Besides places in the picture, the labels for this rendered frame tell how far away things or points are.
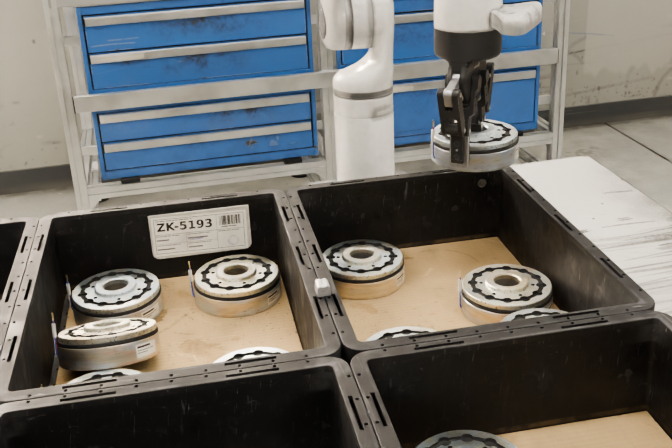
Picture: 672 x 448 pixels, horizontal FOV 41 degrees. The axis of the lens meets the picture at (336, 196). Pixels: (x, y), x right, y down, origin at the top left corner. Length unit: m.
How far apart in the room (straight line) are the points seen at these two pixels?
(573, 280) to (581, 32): 3.26
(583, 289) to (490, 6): 0.32
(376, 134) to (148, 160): 1.70
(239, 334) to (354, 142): 0.45
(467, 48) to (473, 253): 0.31
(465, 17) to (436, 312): 0.33
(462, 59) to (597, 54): 3.33
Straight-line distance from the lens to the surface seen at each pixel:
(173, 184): 2.99
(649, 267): 1.47
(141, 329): 0.94
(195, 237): 1.14
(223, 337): 1.02
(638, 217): 1.64
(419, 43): 3.02
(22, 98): 3.82
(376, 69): 1.33
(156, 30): 2.86
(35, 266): 1.01
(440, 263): 1.15
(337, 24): 1.30
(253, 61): 2.91
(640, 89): 4.46
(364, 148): 1.36
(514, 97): 3.19
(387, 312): 1.04
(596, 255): 0.96
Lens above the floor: 1.35
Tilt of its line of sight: 23 degrees down
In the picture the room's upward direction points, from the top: 3 degrees counter-clockwise
